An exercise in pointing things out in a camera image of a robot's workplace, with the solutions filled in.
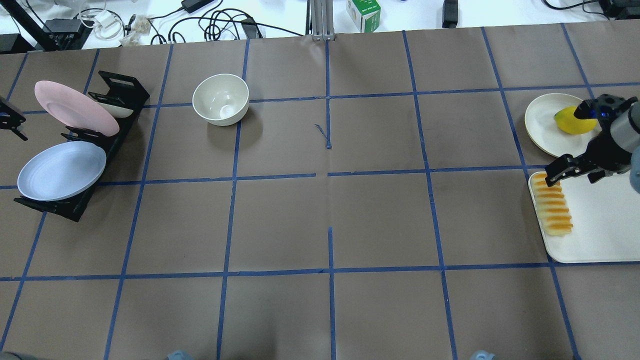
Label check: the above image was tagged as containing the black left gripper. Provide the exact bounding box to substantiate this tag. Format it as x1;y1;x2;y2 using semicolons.
0;96;28;141

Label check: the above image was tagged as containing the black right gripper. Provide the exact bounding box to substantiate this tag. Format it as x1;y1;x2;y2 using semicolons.
544;95;636;187

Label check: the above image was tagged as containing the sliced bread loaf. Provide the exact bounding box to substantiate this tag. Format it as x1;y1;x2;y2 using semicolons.
528;172;574;237

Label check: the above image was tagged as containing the blue plate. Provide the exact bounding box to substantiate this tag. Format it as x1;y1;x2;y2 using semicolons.
17;141;106;202

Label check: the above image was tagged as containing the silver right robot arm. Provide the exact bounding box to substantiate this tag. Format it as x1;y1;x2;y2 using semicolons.
545;94;640;187

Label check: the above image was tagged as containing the cream plate under lemon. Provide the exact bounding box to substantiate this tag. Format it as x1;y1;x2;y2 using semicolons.
525;93;601;157

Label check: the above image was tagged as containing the pink plate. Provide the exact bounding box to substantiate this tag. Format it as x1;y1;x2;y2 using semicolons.
34;80;120;137

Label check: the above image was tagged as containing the small cream plate in rack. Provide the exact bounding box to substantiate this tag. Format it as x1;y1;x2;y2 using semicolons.
98;102;134;119

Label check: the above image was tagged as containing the yellow lemon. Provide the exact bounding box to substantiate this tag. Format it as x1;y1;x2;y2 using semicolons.
553;105;599;135

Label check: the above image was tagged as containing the white rectangular tray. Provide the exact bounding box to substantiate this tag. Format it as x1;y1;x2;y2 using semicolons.
537;174;640;264

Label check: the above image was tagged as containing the black dish rack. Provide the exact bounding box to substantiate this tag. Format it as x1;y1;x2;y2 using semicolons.
14;70;150;223

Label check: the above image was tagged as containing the black power adapter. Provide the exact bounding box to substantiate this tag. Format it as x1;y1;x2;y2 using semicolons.
180;0;214;14

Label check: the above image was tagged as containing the cream bowl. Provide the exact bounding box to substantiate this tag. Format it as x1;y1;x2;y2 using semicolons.
192;73;250;126

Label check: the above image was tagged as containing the green white carton box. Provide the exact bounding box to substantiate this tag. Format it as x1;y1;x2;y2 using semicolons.
346;0;382;34

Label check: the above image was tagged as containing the aluminium frame post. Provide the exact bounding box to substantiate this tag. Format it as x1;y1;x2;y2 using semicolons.
306;0;336;42

